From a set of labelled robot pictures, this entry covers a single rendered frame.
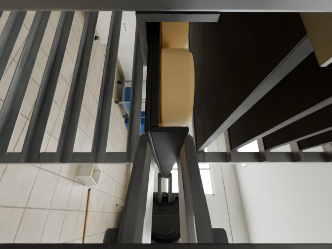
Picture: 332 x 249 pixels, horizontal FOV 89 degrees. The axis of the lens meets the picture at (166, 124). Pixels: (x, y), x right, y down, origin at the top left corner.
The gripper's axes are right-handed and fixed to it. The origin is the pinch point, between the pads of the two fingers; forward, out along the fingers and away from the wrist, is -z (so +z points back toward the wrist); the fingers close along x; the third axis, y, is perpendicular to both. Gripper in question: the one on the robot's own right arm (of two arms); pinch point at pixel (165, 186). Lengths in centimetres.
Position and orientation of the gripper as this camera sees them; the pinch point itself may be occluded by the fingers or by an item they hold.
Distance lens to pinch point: 41.4
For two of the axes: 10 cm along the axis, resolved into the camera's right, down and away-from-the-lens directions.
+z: 0.0, 9.8, 1.8
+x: 10.0, 0.0, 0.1
